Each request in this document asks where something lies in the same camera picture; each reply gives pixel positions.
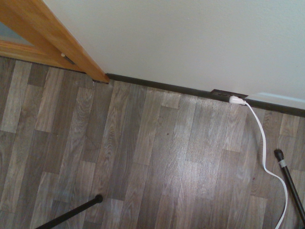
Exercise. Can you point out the wooden door with glass panel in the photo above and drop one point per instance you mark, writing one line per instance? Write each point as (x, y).
(16, 45)

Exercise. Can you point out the wooden door frame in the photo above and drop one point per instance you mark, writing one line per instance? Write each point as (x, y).
(57, 35)

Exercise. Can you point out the dark baseboard strip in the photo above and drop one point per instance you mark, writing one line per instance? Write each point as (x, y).
(166, 86)

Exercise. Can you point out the white power plug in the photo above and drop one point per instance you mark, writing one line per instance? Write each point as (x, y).
(236, 100)

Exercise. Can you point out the dark wall power outlet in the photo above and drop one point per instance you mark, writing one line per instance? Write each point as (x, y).
(222, 94)

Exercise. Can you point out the black tripod leg with tape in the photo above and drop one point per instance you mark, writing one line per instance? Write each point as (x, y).
(289, 179)

